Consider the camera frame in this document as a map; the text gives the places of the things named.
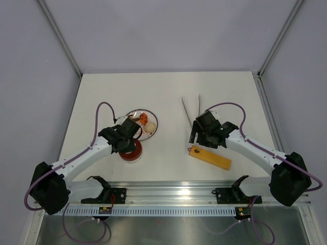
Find red round lunch box lid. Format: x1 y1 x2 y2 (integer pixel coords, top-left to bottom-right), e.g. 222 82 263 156
119 140 143 159

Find yellow cutlery case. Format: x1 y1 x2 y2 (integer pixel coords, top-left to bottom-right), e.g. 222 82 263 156
188 145 231 170

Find metal tongs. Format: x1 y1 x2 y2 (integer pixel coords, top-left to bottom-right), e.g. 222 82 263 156
181 94 201 129

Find round steel lunch box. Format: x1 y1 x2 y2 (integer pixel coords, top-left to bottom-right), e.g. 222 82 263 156
121 155 142 164

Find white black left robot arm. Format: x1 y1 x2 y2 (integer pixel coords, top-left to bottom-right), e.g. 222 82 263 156
28 125 139 215

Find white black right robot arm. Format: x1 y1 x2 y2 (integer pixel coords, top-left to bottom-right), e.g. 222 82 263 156
189 120 312 207

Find white steamed bun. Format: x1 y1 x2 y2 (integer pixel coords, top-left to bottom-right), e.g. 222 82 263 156
143 121 156 134

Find round food plate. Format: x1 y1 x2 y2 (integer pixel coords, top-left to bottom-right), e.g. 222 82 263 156
126 109 158 141

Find orange round food piece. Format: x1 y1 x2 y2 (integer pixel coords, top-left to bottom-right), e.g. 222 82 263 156
139 113 148 125

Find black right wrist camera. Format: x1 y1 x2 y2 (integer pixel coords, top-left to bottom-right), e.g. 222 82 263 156
196 110 221 130

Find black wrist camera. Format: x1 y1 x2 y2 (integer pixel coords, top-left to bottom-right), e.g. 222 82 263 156
119 118 140 138
196 110 221 130

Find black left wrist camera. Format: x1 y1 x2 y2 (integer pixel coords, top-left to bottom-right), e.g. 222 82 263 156
119 118 140 138

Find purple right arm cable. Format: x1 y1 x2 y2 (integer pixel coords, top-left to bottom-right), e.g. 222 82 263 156
201 102 323 242

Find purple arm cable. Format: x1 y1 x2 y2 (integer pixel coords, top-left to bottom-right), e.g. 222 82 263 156
24 102 118 243
201 102 323 242

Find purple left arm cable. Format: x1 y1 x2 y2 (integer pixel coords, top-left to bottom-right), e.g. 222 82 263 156
24 102 118 243

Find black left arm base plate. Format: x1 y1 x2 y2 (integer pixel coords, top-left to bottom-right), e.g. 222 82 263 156
81 187 127 204

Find aluminium front rail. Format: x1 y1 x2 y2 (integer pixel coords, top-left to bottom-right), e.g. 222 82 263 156
35 180 312 207

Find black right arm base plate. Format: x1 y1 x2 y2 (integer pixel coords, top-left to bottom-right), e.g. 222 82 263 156
212 187 255 205

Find white slotted cable duct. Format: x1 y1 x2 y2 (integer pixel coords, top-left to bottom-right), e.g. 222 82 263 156
57 205 236 217

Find aluminium frame post right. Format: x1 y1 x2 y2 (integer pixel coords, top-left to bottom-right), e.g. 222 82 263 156
257 0 306 79

